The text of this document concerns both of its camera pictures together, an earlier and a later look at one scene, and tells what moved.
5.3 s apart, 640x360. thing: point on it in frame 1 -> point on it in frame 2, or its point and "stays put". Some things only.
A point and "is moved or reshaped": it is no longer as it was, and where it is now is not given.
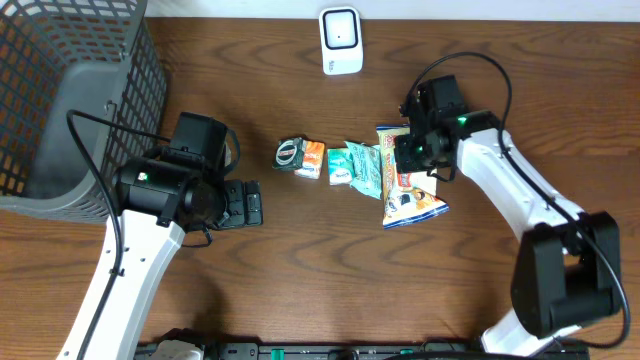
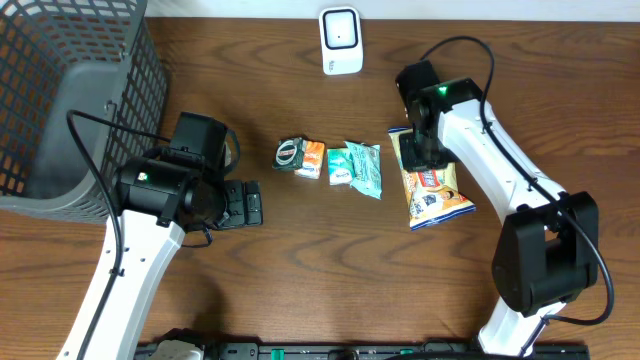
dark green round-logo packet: (288, 153) stays put
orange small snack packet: (313, 154) stays put
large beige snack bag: (408, 197) is moved or reshaped
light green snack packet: (365, 165) stays put
